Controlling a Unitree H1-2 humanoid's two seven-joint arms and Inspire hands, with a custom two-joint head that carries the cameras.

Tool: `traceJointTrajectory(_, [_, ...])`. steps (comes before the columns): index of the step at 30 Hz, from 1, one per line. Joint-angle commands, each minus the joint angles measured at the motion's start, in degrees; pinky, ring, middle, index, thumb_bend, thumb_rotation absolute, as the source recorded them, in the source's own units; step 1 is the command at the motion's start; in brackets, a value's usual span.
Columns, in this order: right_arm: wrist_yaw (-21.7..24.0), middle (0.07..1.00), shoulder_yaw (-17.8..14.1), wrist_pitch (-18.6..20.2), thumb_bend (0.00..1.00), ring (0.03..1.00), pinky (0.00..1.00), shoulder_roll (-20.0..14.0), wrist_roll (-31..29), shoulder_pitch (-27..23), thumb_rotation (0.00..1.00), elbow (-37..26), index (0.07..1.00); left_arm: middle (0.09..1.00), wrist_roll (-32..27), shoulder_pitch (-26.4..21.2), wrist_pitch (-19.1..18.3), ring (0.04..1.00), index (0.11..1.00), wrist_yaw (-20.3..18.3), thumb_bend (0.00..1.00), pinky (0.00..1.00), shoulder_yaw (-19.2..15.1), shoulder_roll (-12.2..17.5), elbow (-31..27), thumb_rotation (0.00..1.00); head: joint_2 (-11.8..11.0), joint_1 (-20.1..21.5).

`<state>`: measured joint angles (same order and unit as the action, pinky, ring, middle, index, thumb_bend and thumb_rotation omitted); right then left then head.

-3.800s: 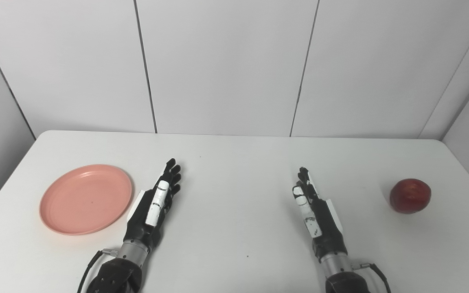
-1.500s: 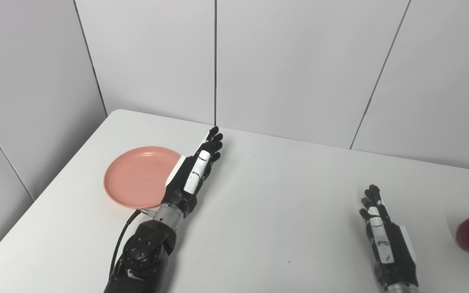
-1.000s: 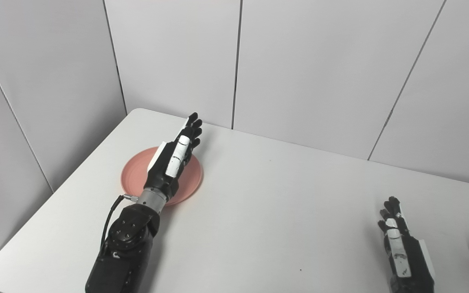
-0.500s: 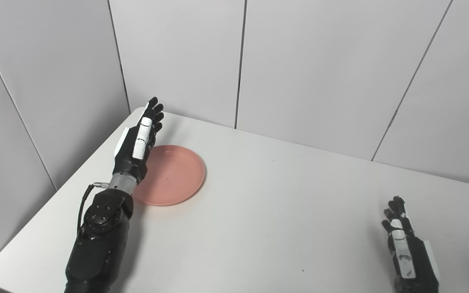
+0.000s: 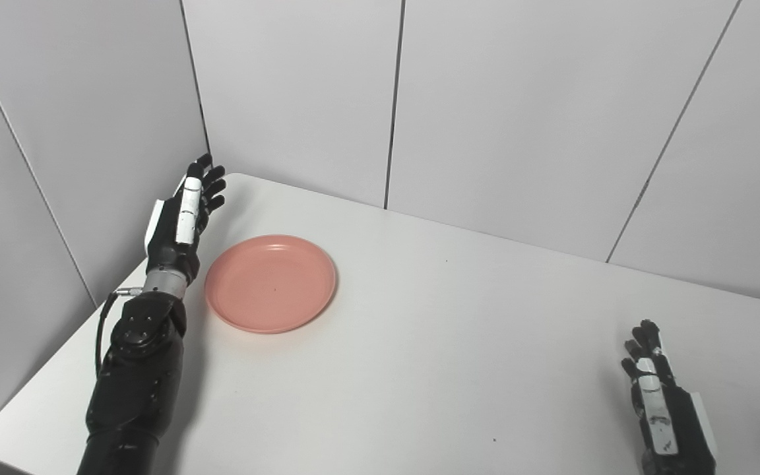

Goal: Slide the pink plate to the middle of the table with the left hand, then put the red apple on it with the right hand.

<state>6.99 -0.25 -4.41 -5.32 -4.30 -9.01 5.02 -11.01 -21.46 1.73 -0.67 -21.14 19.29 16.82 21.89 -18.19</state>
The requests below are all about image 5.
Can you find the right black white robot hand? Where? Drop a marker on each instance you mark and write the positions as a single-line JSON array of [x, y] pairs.
[[667, 415]]

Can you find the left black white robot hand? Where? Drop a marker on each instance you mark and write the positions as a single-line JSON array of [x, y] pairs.
[[179, 224]]

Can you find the pink plastic plate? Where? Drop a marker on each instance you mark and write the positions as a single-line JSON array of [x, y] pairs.
[[270, 284]]

